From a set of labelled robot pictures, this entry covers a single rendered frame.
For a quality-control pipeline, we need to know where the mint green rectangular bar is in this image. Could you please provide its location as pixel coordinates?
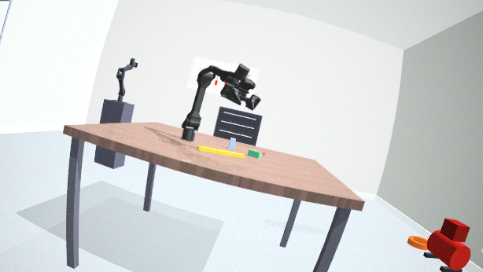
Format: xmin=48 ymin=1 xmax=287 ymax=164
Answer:
xmin=247 ymin=149 xmax=262 ymax=159

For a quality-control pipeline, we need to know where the yellow long bar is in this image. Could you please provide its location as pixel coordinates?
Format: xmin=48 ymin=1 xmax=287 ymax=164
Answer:
xmin=197 ymin=145 xmax=245 ymax=158

